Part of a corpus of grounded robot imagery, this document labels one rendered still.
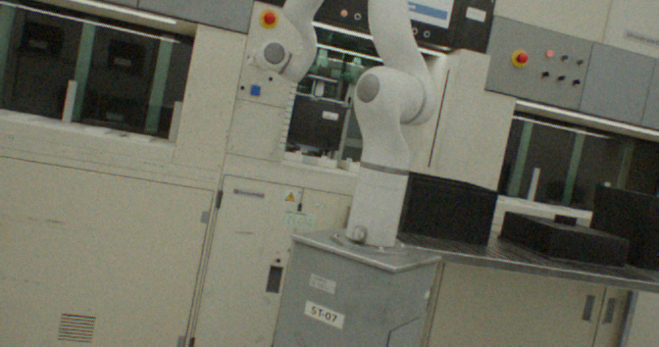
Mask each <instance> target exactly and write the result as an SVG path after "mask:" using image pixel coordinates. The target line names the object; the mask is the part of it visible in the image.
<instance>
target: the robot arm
mask: <svg viewBox="0 0 659 347"><path fill-rule="evenodd" d="M323 1H324V0H287V1H286V3H284V5H283V7H282V14H283V15H284V17H285V18H287V19H288V20H289V21H290V22H291V23H292V24H293V25H294V27H295V28H296V29H297V30H298V32H299V33H300V36H301V38H302V41H303V49H302V51H301V53H300V54H299V55H298V57H297V55H295V54H293V53H291V52H290V51H288V48H287V46H286V45H285V43H282V42H281V41H279V40H277V39H271V40H268V41H266V42H265V43H264V44H262V45H261V46H260V47H258V49H254V50H251V51H250V55H248V58H247V59H248V65H249V66H251V67H255V68H259V69H261V70H262V71H267V72H269V71H272V72H274V73H276V74H279V75H281V76H282V78H285V79H287V80H288V81H290V82H293V83H297V82H299V81H300V80H302V78H303V76H304V75H305V73H306V72H308V71H309V69H310V67H311V66H312V64H313V62H314V60H315V57H316V53H317V38H316V32H315V30H314V26H313V18H314V16H315V14H316V13H317V10H318V9H319V7H320V5H321V4H322V2H323ZM368 17H369V25H370V31H371V37H372V40H374V43H375V46H376V48H377V50H378V53H379V55H380V58H381V60H382V62H383V64H384V67H375V68H371V69H368V70H366V71H365V72H364V73H363V74H362V75H361V76H360V79H359V81H358V83H357V86H356V89H355V93H354V108H355V112H356V116H357V120H358V124H359V127H360V129H361V132H362V136H363V152H362V157H361V162H360V167H359V171H358V176H357V181H356V186H355V192H354V197H353V202H352V207H351V213H349V218H348V223H347V228H346V232H345V230H337V231H336V232H333V233H332V234H331V237H330V238H331V240H332V241H334V242H336V243H338V244H340V245H342V246H345V247H348V248H352V249H356V250H359V251H363V252H368V254H374V255H379V256H386V257H405V256H407V254H408V248H407V247H405V246H404V245H405V244H404V243H397V242H395V240H396V235H397V230H398V226H399V221H400V216H401V211H402V205H403V200H404V196H405V191H406V185H407V180H408V175H409V171H410V165H411V152H410V150H409V148H408V146H407V144H406V142H405V140H404V137H403V135H402V133H401V129H400V125H401V124H404V125H408V126H417V125H421V124H425V123H426V122H427V120H429V119H430V118H431V116H432V115H433V113H434V111H435V107H436V93H435V88H434V85H433V82H432V80H431V74H430V72H429V70H428V68H427V65H426V63H425V61H424V59H423V57H422V54H421V52H420V49H419V47H418V45H417V43H415V40H414V37H413V33H412V29H411V25H410V17H409V8H408V0H368Z"/></svg>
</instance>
